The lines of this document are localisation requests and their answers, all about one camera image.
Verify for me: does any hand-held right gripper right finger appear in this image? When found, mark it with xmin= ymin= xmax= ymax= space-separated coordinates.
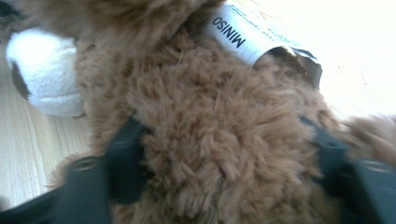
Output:
xmin=298 ymin=115 xmax=354 ymax=200

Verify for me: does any brown teddy bear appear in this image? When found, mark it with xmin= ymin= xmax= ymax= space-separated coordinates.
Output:
xmin=0 ymin=0 xmax=396 ymax=224

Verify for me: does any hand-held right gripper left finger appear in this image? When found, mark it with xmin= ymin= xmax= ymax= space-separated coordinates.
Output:
xmin=104 ymin=114 xmax=154 ymax=207

